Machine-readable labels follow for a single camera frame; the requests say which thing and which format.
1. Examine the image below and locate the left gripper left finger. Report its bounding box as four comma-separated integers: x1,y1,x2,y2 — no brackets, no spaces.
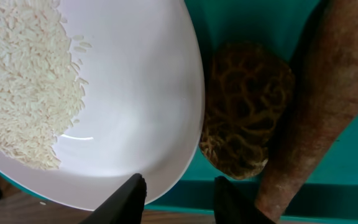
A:
80,173,147,224

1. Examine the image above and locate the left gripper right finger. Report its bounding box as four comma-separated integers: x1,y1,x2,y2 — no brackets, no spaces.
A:
213,176,275,224

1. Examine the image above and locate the large white plate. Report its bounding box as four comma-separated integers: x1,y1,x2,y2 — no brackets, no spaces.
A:
0,0,204,211

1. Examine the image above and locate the pile of white rice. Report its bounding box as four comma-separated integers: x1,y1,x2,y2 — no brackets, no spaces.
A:
0,1,86,170

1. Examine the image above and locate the orange carrot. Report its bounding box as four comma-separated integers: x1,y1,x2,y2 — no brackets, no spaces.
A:
254,0,358,223

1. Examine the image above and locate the teal serving tray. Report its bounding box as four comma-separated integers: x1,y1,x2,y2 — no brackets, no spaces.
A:
0,0,358,224

